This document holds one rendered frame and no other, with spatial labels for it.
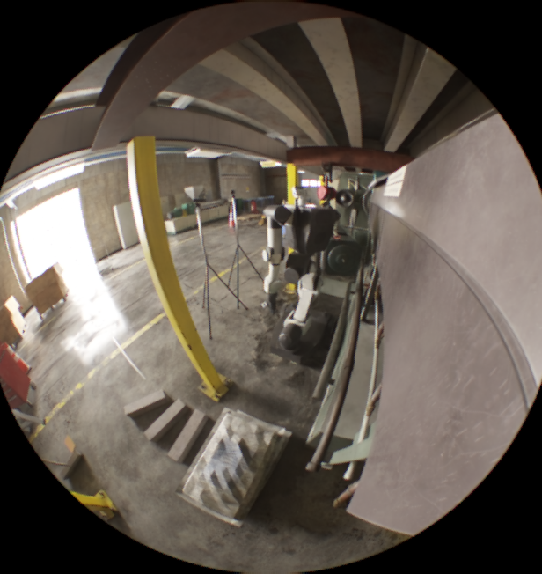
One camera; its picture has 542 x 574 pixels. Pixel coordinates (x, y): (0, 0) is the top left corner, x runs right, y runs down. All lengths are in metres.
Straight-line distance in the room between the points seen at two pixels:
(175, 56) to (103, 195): 9.26
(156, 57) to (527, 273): 0.48
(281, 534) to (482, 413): 1.39
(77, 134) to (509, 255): 1.00
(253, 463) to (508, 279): 1.13
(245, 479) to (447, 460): 1.03
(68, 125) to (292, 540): 2.20
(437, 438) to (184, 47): 0.56
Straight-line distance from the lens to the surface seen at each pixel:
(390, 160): 1.90
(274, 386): 1.51
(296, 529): 1.46
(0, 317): 6.95
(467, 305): 0.21
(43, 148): 0.86
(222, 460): 1.14
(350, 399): 0.87
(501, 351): 0.17
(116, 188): 9.73
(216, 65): 0.72
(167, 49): 0.38
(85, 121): 0.89
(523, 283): 0.17
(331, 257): 2.04
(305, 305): 1.57
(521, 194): 0.21
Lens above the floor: 1.36
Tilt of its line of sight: 31 degrees down
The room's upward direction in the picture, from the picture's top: 3 degrees counter-clockwise
